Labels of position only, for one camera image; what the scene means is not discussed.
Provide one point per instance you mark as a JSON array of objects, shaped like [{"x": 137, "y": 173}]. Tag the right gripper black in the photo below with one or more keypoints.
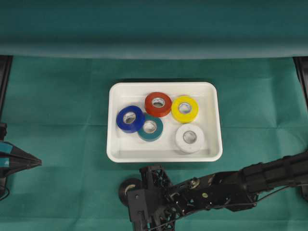
[{"x": 214, "y": 191}]

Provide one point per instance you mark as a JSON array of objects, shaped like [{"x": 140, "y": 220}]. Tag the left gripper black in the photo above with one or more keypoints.
[{"x": 9, "y": 165}]

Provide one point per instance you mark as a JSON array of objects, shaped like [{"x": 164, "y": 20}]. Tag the black tape roll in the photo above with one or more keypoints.
[{"x": 128, "y": 185}]

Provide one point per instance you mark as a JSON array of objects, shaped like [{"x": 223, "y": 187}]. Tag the green tape roll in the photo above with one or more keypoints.
[{"x": 152, "y": 128}]

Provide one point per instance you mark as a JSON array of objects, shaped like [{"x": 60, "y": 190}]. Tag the white tape roll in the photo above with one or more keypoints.
[{"x": 189, "y": 138}]

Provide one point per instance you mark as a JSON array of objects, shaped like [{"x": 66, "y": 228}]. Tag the blue tape roll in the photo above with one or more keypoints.
[{"x": 130, "y": 119}]

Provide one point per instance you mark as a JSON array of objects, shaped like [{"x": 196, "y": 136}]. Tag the red tape roll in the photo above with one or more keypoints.
[{"x": 158, "y": 104}]

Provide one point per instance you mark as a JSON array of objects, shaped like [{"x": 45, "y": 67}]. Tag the yellow tape roll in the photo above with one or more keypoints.
[{"x": 184, "y": 109}]

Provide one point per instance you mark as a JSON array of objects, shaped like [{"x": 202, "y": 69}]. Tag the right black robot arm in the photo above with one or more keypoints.
[{"x": 269, "y": 178}]

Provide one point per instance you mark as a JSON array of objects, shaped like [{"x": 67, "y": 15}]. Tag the white rectangular plastic tray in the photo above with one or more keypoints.
[{"x": 129, "y": 147}]

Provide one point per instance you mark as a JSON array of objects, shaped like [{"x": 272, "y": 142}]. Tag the green table cloth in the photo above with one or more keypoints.
[{"x": 67, "y": 54}]

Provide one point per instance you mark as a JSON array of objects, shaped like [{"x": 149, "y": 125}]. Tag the left black frame rail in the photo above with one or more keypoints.
[{"x": 5, "y": 67}]

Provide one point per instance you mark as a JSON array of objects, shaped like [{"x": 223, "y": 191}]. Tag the black frame rail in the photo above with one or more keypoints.
[
  {"x": 5, "y": 67},
  {"x": 301, "y": 65}
]

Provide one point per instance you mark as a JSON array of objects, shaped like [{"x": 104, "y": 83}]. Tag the right black frame rail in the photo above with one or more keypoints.
[{"x": 301, "y": 65}]

